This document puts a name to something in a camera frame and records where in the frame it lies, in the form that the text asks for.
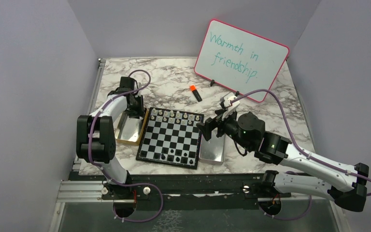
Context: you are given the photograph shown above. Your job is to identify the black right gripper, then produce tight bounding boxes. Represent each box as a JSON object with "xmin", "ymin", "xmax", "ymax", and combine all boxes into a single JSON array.
[{"xmin": 196, "ymin": 107, "xmax": 253, "ymax": 151}]

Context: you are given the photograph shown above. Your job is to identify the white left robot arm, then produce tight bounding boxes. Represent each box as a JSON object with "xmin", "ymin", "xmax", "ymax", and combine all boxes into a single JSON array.
[{"xmin": 76, "ymin": 76, "xmax": 145, "ymax": 199}]

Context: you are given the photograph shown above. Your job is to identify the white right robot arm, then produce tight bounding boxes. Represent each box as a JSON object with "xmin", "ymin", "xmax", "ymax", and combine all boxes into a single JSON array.
[{"xmin": 196, "ymin": 110, "xmax": 369, "ymax": 212}]

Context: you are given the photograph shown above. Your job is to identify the black white chess board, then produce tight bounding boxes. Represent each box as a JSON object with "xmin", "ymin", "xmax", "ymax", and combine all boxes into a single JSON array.
[{"xmin": 136, "ymin": 107, "xmax": 204, "ymax": 170}]

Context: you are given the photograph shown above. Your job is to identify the gold tin box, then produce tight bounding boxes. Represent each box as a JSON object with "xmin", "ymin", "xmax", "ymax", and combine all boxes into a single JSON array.
[{"xmin": 115, "ymin": 112, "xmax": 145, "ymax": 145}]

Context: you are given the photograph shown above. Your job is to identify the silver tin lid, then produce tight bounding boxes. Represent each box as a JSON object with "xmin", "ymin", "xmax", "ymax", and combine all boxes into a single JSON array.
[{"xmin": 199, "ymin": 135, "xmax": 226, "ymax": 165}]

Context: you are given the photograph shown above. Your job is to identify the orange black highlighter marker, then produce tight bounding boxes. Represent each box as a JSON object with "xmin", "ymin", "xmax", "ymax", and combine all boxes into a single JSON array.
[{"xmin": 190, "ymin": 85, "xmax": 202, "ymax": 102}]

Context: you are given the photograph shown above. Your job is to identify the pink framed whiteboard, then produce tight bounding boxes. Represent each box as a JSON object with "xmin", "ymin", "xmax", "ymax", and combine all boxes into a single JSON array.
[{"xmin": 194, "ymin": 19, "xmax": 290, "ymax": 102}]

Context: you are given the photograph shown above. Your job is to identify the aluminium side rail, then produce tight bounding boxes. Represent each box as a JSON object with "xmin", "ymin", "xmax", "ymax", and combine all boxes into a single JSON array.
[{"xmin": 76, "ymin": 58, "xmax": 106, "ymax": 167}]

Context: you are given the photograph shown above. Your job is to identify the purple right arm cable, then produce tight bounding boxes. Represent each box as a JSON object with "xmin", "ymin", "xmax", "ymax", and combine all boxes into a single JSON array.
[{"xmin": 231, "ymin": 89, "xmax": 371, "ymax": 221}]

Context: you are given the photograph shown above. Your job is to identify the black mounting base rail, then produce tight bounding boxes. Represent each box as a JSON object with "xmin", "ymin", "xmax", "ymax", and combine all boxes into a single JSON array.
[{"xmin": 101, "ymin": 174, "xmax": 291, "ymax": 211}]

